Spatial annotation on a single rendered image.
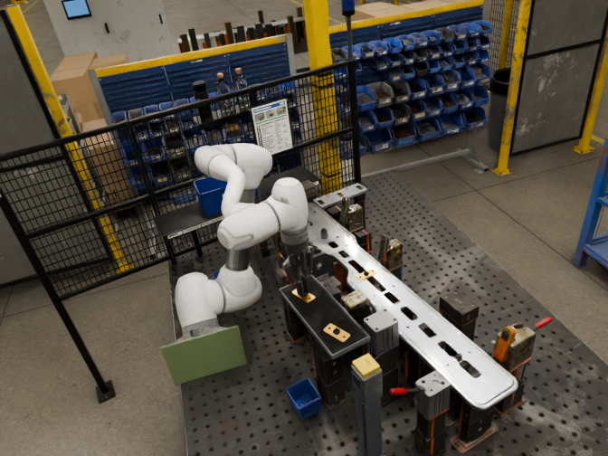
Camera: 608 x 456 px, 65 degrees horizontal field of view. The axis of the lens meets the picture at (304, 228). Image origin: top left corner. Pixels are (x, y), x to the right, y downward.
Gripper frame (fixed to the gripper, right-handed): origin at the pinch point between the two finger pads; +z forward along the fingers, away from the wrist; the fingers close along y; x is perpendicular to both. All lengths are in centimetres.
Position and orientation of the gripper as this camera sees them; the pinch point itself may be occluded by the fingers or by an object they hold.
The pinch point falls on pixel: (302, 286)
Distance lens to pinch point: 166.5
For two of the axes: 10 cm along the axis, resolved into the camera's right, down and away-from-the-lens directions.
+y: 7.2, -4.5, 5.2
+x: -6.8, -3.5, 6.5
